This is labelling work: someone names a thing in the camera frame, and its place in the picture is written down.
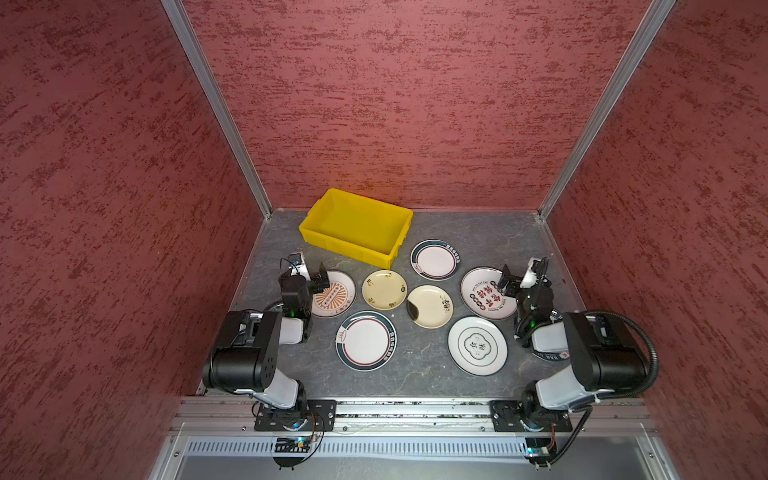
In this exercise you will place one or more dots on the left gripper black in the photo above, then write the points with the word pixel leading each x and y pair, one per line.
pixel 318 282

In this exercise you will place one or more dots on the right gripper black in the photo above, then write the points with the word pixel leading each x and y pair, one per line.
pixel 513 286

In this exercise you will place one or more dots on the white plate red characters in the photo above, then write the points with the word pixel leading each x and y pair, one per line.
pixel 480 294

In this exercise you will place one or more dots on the white plate green quatrefoil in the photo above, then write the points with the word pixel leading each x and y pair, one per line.
pixel 477 346

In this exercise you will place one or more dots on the cream plate black brushstroke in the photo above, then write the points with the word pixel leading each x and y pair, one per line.
pixel 429 306

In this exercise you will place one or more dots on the dark green rim text plate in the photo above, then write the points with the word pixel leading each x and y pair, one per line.
pixel 549 342

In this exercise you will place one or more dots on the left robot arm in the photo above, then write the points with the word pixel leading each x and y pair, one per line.
pixel 243 359

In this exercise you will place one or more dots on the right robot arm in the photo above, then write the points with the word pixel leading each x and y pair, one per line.
pixel 610 356

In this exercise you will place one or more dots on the yellow plastic bin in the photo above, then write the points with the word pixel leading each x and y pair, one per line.
pixel 357 227

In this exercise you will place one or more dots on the white plate orange sunburst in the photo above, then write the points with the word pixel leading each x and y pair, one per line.
pixel 335 299

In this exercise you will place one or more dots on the white plate green rim near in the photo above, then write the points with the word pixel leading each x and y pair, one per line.
pixel 366 341

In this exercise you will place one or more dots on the white plate green rim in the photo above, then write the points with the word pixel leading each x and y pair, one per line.
pixel 366 341
pixel 434 259

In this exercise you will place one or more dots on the cream plate small motifs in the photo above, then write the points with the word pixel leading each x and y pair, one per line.
pixel 384 290

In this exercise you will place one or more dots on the white plate green rim far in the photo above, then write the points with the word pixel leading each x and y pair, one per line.
pixel 434 259

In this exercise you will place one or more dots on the right controller board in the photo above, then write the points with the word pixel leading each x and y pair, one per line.
pixel 538 450

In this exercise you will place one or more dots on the controller board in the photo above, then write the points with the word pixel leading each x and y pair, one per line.
pixel 538 450
pixel 292 446

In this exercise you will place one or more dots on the left controller board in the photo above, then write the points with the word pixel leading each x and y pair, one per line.
pixel 292 446

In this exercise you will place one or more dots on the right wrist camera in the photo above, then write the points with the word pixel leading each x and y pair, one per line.
pixel 536 273

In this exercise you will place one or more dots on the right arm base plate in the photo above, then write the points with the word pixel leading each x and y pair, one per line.
pixel 527 417

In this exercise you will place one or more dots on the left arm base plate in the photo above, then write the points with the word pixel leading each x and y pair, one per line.
pixel 308 415

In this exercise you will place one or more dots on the aluminium front rail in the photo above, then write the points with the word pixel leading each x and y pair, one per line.
pixel 390 416

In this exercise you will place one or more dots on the right aluminium corner post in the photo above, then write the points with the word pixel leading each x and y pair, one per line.
pixel 645 33

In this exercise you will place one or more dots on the aluminium corner post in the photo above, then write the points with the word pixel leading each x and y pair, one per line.
pixel 194 52
pixel 645 33

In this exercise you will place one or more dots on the left aluminium corner post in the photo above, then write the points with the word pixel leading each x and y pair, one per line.
pixel 194 52

